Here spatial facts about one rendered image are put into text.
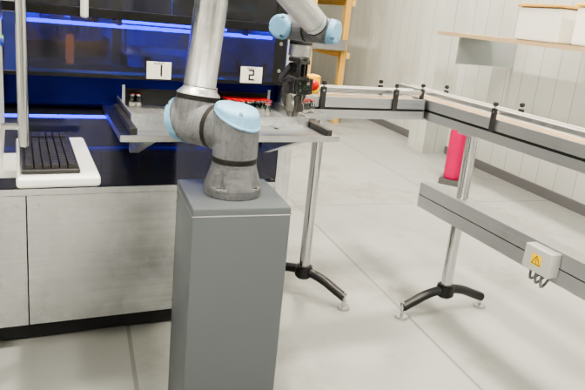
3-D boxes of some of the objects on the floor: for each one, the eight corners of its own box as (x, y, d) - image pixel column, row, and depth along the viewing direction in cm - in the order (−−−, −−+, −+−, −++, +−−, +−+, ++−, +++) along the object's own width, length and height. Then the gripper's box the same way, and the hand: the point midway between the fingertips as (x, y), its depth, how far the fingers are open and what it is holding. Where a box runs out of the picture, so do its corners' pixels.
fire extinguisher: (471, 187, 487) (484, 118, 472) (446, 187, 478) (458, 117, 463) (453, 178, 510) (465, 112, 495) (429, 178, 501) (440, 111, 486)
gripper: (292, 58, 189) (286, 123, 194) (318, 60, 192) (311, 124, 198) (282, 56, 196) (277, 118, 202) (307, 57, 200) (300, 118, 205)
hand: (291, 116), depth 202 cm, fingers closed
